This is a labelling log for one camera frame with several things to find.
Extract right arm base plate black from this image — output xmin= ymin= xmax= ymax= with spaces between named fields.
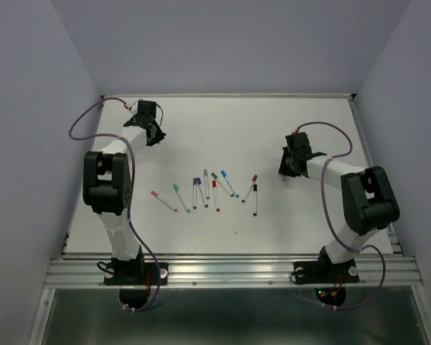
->
xmin=289 ymin=259 xmax=360 ymax=307

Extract aluminium rail frame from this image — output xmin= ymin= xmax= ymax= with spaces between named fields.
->
xmin=43 ymin=254 xmax=423 ymax=290

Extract black cap marker pen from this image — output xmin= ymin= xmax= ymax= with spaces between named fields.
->
xmin=253 ymin=183 xmax=258 ymax=216

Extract grey cap marker pen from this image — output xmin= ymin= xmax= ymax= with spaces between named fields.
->
xmin=203 ymin=169 xmax=210 ymax=200

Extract brown cap marker pen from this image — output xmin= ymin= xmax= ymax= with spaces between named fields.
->
xmin=241 ymin=175 xmax=258 ymax=203

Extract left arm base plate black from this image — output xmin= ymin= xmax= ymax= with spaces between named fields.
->
xmin=96 ymin=262 xmax=169 ymax=313

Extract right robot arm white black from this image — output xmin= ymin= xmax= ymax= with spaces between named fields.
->
xmin=279 ymin=132 xmax=400 ymax=280

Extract light green cap marker pen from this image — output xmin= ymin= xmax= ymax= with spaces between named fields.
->
xmin=173 ymin=184 xmax=191 ymax=213

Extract dark green cap marker pen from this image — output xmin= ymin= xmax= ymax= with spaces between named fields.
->
xmin=192 ymin=178 xmax=198 ymax=210

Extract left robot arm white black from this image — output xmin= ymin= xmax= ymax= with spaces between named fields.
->
xmin=83 ymin=99 xmax=166 ymax=283

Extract light blue cap marker pen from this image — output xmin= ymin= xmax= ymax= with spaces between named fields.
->
xmin=221 ymin=170 xmax=239 ymax=198

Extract red cap marker pen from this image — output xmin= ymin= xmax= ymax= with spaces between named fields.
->
xmin=212 ymin=180 xmax=221 ymax=212

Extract pink cap marker pen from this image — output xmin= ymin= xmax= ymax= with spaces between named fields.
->
xmin=151 ymin=190 xmax=178 ymax=212

